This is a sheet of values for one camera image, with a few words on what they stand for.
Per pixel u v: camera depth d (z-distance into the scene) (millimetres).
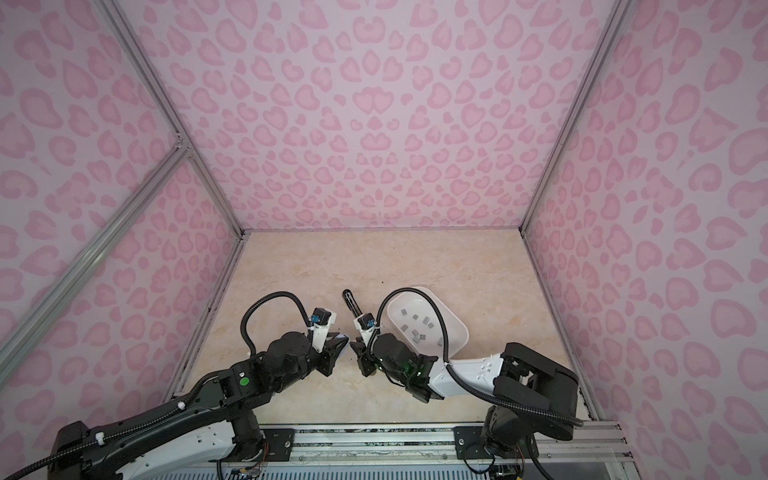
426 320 955
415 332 926
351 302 902
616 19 698
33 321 533
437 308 664
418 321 952
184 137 908
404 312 979
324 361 652
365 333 696
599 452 722
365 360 703
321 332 650
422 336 911
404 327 926
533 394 435
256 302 525
